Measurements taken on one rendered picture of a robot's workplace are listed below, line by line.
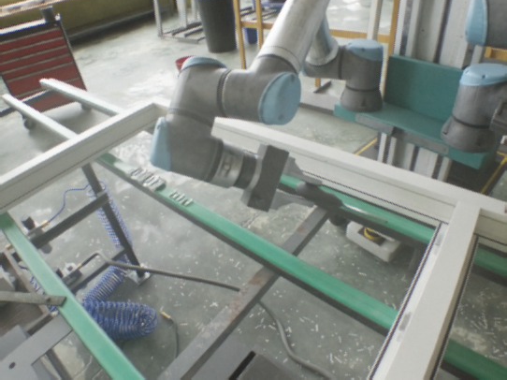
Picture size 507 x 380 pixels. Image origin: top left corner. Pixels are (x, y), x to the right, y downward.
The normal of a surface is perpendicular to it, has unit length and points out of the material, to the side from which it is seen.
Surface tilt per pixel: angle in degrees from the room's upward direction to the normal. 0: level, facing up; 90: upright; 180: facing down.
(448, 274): 0
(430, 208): 90
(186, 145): 57
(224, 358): 0
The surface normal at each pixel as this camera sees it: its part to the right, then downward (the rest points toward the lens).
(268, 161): 0.31, 0.18
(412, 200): -0.62, 0.53
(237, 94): -0.43, 0.18
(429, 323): -0.10, -0.79
